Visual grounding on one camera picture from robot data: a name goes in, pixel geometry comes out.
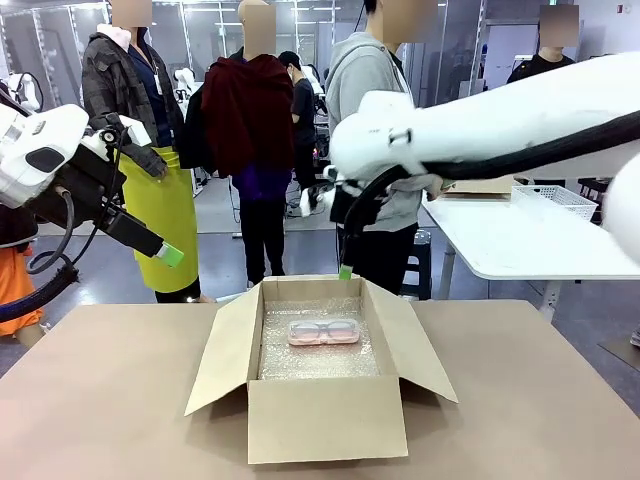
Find person in grey hoodie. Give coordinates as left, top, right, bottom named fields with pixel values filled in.
left=325, top=0, right=454, bottom=297

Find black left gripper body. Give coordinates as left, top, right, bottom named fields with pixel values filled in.
left=34, top=157, right=165, bottom=258

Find glasses with pinkish lenses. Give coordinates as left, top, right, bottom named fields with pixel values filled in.
left=291, top=322, right=357, bottom=342

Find person in black sweater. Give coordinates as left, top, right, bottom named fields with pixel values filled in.
left=505, top=3, right=581, bottom=86

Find large open cardboard box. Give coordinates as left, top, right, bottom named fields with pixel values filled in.
left=183, top=273, right=460, bottom=466

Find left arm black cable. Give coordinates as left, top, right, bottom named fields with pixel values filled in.
left=0, top=127, right=129, bottom=324

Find small cardboard box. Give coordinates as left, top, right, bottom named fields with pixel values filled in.
left=441, top=174, right=516, bottom=202

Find pink glasses case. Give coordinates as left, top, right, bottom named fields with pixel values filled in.
left=286, top=319, right=362, bottom=349

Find person in black with mask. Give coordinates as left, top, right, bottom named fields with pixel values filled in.
left=277, top=49, right=320, bottom=221

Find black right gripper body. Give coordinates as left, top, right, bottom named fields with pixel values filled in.
left=329, top=184, right=374, bottom=269

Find person right hand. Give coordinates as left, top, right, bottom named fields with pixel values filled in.
left=426, top=176, right=454, bottom=201

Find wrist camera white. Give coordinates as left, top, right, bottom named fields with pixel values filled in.
left=88, top=113, right=153, bottom=161
left=298, top=164, right=337, bottom=220

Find black stool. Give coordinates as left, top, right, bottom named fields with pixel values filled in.
left=399, top=229, right=434, bottom=301

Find clear bubble wrap sheet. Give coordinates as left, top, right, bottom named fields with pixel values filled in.
left=257, top=297, right=382, bottom=381

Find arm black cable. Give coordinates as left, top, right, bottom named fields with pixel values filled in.
left=0, top=127, right=129, bottom=324
left=342, top=112, right=640, bottom=241

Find mannequin plaid jacket yellow skirt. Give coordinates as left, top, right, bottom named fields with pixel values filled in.
left=81, top=0, right=202, bottom=305

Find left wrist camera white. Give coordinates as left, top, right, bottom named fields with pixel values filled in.
left=88, top=113, right=153, bottom=161

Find white table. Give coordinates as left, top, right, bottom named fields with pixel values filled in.
left=422, top=185, right=640, bottom=325

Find white plastic basket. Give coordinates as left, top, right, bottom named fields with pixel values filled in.
left=510, top=184, right=600, bottom=224

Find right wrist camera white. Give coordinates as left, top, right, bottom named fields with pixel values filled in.
left=298, top=164, right=337, bottom=220

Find mannequin dark coat orange pants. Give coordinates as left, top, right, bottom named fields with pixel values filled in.
left=0, top=202, right=47, bottom=351

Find mannequin with maroon coat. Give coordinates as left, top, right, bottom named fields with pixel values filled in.
left=178, top=0, right=296, bottom=291

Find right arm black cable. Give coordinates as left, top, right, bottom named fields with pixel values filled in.
left=342, top=112, right=640, bottom=241

